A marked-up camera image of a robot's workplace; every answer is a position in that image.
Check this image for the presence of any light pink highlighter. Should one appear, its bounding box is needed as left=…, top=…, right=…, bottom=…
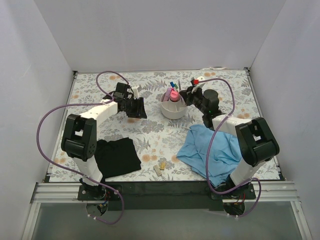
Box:
left=161, top=87, right=172, bottom=102

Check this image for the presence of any white round divided organizer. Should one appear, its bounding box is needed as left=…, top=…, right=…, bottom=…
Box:
left=160, top=94, right=187, bottom=120

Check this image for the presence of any beige eraser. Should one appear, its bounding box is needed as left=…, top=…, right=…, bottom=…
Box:
left=153, top=165, right=162, bottom=176

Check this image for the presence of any yellow small clip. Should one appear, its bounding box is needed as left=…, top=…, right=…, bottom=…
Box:
left=159, top=162, right=166, bottom=170

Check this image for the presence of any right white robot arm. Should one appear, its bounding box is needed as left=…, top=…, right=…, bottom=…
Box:
left=176, top=85, right=280, bottom=199

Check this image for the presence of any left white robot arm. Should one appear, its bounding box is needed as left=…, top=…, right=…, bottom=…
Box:
left=61, top=82, right=147, bottom=200

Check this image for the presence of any floral table mat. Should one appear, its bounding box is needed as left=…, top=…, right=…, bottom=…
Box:
left=48, top=69, right=281, bottom=183

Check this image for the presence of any black folded cloth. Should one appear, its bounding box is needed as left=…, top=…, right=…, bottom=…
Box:
left=94, top=137, right=142, bottom=179

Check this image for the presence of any light blue cloth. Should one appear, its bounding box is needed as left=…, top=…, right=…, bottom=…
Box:
left=176, top=124, right=245, bottom=187

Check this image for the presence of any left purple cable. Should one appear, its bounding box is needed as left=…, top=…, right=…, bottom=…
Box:
left=36, top=71, right=131, bottom=225

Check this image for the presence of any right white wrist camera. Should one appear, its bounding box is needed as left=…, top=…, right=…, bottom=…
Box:
left=191, top=76, right=205, bottom=94

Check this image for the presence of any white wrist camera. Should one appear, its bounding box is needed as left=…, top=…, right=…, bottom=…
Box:
left=131, top=85, right=142, bottom=99
left=191, top=76, right=205, bottom=94

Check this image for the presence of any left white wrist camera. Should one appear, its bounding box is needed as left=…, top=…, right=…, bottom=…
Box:
left=131, top=85, right=142, bottom=99

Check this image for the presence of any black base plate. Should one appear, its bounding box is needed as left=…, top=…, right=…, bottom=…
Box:
left=77, top=180, right=257, bottom=212

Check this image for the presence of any aluminium front rail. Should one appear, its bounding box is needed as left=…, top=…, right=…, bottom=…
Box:
left=31, top=181, right=300, bottom=203

